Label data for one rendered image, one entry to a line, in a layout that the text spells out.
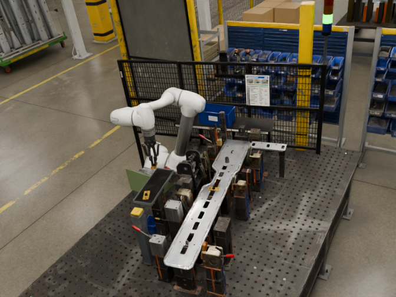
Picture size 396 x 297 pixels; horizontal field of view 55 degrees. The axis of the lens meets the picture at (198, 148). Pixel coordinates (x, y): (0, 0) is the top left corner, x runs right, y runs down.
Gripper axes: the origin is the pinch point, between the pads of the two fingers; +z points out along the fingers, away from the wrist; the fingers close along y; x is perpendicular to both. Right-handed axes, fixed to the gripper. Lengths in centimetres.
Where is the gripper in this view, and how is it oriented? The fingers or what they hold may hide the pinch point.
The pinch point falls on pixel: (153, 160)
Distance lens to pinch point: 261.7
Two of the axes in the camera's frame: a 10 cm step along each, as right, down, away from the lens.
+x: 1.3, -5.1, 8.5
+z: 0.8, 8.6, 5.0
